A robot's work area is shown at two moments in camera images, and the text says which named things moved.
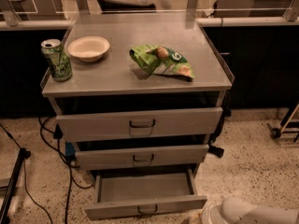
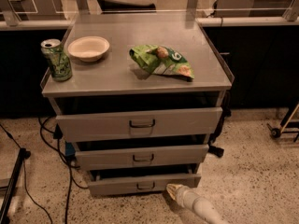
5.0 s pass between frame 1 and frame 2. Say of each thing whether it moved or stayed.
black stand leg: stayed
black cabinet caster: stayed
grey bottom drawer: moved
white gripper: moved
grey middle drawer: stayed
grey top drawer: stayed
